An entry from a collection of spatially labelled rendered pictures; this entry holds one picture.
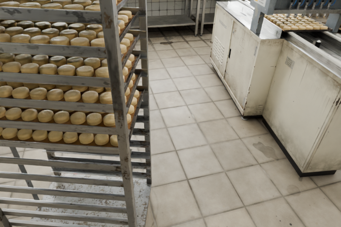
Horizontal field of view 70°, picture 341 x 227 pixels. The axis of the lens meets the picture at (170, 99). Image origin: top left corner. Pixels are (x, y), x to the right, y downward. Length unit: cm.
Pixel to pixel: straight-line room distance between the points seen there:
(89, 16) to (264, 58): 171
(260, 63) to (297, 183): 96
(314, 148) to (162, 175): 107
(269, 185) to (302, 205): 23
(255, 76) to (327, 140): 73
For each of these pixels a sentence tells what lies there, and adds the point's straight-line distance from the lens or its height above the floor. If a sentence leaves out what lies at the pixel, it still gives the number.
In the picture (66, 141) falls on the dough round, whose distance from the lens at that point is 95.
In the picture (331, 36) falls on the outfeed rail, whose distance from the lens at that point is 223.
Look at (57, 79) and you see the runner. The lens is 76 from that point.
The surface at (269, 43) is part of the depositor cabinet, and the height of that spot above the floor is 80.
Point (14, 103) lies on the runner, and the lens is 89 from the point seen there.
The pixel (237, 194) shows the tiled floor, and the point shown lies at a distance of 188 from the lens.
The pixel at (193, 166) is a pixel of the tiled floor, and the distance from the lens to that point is 198.
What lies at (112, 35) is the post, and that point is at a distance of 61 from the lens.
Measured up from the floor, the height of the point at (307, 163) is 18.
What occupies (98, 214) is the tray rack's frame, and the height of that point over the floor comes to 15.
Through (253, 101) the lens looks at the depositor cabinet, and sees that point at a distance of 235.
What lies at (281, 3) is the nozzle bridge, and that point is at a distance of 215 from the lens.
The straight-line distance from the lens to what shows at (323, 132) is 184.
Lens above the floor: 149
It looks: 34 degrees down
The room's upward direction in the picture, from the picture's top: 2 degrees clockwise
